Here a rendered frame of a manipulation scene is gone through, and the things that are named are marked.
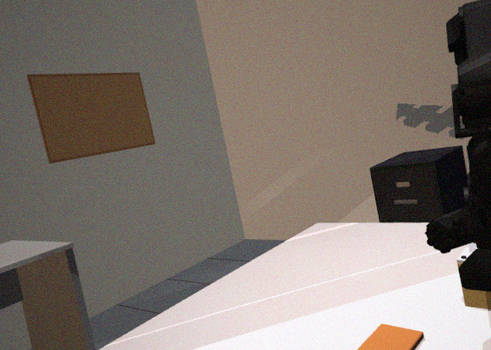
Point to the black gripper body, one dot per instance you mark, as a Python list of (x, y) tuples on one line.
[(475, 271)]

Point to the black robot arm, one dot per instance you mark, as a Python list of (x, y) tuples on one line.
[(469, 36)]

